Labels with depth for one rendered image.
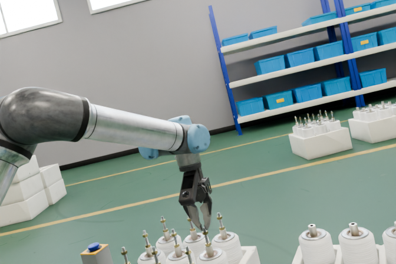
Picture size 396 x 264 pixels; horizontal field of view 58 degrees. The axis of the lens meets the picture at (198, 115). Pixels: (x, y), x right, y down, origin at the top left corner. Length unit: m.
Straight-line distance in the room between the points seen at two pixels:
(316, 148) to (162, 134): 2.37
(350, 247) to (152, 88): 5.24
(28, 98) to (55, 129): 0.08
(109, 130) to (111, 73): 5.50
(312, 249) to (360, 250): 0.13
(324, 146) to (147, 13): 4.05
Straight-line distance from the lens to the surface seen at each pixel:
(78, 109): 0.74
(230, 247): 1.27
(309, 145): 3.10
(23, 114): 0.74
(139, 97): 6.15
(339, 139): 3.19
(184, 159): 1.10
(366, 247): 1.16
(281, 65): 5.43
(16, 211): 3.71
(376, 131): 3.33
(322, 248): 1.18
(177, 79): 6.05
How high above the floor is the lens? 0.76
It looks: 4 degrees down
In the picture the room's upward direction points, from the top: 14 degrees counter-clockwise
